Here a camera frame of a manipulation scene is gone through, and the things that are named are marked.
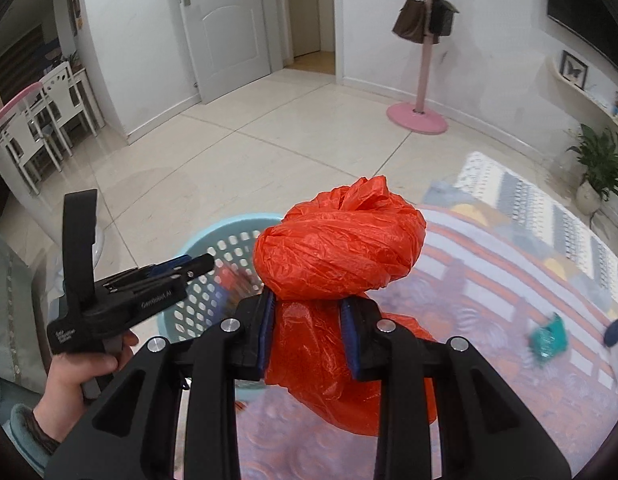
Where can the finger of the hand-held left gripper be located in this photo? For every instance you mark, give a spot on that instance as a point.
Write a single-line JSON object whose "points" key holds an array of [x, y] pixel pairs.
{"points": [[199, 265], [171, 265]]}

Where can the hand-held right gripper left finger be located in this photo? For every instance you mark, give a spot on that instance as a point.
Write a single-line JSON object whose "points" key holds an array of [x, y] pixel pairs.
{"points": [[266, 332]]}

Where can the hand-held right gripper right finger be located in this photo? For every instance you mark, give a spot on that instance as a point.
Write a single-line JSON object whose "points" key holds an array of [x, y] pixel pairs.
{"points": [[349, 335]]}

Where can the teal plastic basket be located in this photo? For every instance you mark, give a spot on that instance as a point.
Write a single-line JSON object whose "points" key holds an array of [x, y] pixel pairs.
{"points": [[224, 245]]}

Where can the orange plastic bag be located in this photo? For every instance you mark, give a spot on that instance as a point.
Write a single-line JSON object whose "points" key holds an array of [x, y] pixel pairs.
{"points": [[339, 250]]}

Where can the person's left forearm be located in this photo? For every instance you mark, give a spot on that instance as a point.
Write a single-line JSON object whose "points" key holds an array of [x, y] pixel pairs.
{"points": [[29, 440]]}

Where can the person's left hand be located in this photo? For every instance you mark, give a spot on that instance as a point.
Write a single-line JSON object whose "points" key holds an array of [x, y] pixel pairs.
{"points": [[64, 395]]}

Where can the grey green fabric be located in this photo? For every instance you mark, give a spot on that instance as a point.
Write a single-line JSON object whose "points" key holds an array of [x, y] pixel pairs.
{"points": [[14, 310]]}

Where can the pink-rimmed glass table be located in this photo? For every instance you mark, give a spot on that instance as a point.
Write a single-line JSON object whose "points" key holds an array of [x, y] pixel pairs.
{"points": [[11, 106]]}

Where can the teal packet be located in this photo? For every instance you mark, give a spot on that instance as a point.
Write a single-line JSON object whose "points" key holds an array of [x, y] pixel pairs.
{"points": [[549, 337]]}

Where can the dark slatted blind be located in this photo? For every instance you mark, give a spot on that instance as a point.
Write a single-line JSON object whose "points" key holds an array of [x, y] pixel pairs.
{"points": [[16, 60]]}

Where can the white door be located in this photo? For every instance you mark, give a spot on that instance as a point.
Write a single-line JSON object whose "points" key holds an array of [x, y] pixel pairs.
{"points": [[224, 35]]}

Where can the dark blue object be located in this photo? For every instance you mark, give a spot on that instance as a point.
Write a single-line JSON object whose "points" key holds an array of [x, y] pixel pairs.
{"points": [[614, 332]]}

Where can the pink coat rack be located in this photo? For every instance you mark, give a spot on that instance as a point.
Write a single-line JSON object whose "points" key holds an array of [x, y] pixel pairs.
{"points": [[421, 70]]}

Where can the potted green plant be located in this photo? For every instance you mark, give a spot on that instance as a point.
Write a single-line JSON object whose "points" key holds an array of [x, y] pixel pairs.
{"points": [[601, 160]]}

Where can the brown handbag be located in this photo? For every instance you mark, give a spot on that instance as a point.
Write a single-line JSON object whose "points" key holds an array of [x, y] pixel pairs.
{"points": [[411, 20]]}

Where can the black handbag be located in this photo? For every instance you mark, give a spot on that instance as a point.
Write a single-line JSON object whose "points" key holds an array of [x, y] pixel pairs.
{"points": [[443, 15]]}

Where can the framed butterfly picture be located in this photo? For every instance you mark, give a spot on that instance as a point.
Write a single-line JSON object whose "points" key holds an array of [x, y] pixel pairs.
{"points": [[574, 70]]}

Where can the wall picture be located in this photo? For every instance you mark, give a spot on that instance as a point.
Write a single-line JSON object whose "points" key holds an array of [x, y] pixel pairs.
{"points": [[74, 2]]}

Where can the white curved wall shelf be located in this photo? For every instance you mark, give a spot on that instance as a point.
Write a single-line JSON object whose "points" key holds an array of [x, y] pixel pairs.
{"points": [[589, 100]]}

